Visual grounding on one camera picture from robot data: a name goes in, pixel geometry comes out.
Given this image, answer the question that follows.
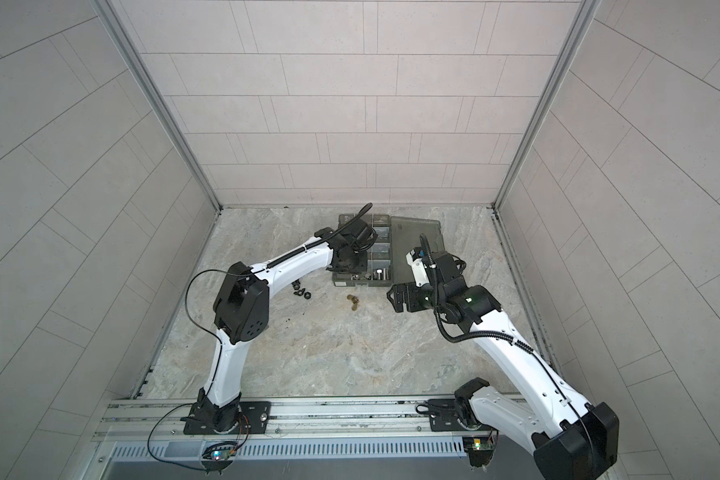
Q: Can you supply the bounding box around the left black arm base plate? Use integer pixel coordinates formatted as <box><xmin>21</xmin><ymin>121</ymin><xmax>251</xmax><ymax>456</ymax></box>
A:
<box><xmin>180</xmin><ymin>401</ymin><xmax>272</xmax><ymax>435</ymax></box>

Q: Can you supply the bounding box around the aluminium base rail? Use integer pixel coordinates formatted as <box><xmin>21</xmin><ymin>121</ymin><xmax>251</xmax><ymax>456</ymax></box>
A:
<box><xmin>95</xmin><ymin>392</ymin><xmax>595</xmax><ymax>463</ymax></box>

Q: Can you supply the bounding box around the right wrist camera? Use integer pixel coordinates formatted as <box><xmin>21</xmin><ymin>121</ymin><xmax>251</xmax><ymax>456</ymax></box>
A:
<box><xmin>406</xmin><ymin>249</ymin><xmax>429</xmax><ymax>287</ymax></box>

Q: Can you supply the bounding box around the right controller board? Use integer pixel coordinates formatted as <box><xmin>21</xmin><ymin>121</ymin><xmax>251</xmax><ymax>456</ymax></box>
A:
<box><xmin>462</xmin><ymin>436</ymin><xmax>496</xmax><ymax>469</ymax></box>

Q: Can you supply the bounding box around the controller board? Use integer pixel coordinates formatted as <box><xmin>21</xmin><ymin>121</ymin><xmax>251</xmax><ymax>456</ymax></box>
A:
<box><xmin>462</xmin><ymin>436</ymin><xmax>496</xmax><ymax>469</ymax></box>
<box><xmin>201</xmin><ymin>441</ymin><xmax>240</xmax><ymax>474</ymax></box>

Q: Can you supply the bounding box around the brass wing nuts pair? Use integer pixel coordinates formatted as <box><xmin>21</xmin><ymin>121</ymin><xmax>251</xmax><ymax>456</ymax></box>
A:
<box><xmin>347</xmin><ymin>294</ymin><xmax>359</xmax><ymax>311</ymax></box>

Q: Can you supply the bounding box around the clear compartment organizer box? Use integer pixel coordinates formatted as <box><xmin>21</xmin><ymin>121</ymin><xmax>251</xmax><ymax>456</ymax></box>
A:
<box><xmin>332</xmin><ymin>214</ymin><xmax>445</xmax><ymax>288</ymax></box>

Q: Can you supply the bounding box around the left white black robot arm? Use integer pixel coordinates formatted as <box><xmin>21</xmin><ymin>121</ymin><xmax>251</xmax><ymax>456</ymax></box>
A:
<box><xmin>194</xmin><ymin>216</ymin><xmax>378</xmax><ymax>433</ymax></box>

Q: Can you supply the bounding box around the left black cable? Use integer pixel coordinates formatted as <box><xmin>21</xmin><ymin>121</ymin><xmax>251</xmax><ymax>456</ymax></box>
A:
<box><xmin>245</xmin><ymin>202</ymin><xmax>374</xmax><ymax>277</ymax></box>

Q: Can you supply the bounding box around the left controller board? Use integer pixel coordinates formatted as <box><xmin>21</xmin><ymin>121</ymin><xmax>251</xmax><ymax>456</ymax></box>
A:
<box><xmin>201</xmin><ymin>441</ymin><xmax>240</xmax><ymax>474</ymax></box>

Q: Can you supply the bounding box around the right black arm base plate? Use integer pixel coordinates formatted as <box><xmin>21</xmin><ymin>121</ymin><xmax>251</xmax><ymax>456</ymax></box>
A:
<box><xmin>415</xmin><ymin>399</ymin><xmax>469</xmax><ymax>432</ymax></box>

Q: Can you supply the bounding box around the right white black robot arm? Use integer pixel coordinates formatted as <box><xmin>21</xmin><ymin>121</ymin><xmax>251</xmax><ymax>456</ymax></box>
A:
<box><xmin>387</xmin><ymin>247</ymin><xmax>619</xmax><ymax>479</ymax></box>

